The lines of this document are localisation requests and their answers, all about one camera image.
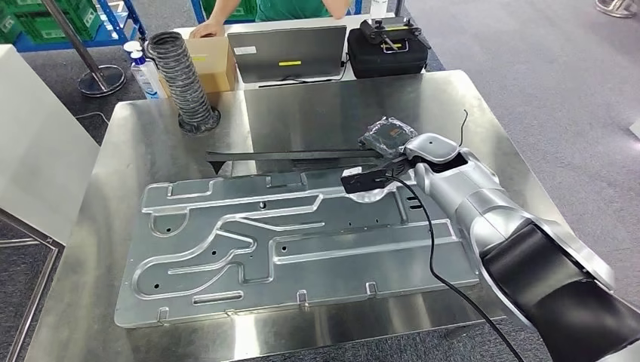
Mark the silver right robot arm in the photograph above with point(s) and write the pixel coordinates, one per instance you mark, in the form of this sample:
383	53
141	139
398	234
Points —
465	195

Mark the person's right hand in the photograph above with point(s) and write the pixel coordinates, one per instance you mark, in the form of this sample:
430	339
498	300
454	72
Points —
207	30

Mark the grey laptop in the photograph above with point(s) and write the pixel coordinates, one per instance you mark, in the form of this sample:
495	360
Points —
290	50

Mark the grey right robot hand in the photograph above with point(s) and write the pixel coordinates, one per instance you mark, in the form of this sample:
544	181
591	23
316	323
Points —
390	137

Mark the black plastic frame part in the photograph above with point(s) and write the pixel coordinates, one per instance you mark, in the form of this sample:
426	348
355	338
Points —
300	156

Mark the clear pump bottle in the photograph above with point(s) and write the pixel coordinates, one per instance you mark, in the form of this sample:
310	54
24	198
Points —
145	75

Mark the chrome stanchion with round base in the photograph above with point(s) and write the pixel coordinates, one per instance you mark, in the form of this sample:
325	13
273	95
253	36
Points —
102	80

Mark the person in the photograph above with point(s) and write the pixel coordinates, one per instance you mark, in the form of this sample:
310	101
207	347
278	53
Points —
290	9

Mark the white panel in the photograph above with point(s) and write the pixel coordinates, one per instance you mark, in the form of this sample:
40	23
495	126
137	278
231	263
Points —
40	150

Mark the green plastic crate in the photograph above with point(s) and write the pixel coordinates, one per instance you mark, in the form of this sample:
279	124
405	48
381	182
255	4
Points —
50	22
9	27

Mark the cardboard box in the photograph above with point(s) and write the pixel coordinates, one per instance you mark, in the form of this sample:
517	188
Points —
217	62

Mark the chrome round base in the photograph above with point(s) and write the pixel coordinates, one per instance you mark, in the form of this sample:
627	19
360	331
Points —
617	7

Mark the stainless steel workbench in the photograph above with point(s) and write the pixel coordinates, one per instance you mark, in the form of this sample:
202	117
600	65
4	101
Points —
310	115

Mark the stamped metal plate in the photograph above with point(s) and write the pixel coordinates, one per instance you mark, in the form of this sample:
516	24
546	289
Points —
325	270

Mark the white plastic bottle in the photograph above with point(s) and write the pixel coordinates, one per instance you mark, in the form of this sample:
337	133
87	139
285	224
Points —
379	7

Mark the black carrying case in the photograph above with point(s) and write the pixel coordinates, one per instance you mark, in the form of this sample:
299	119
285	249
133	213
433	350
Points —
387	62

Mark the stainless steel side table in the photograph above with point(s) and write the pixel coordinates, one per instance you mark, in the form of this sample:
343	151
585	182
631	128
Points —
35	295

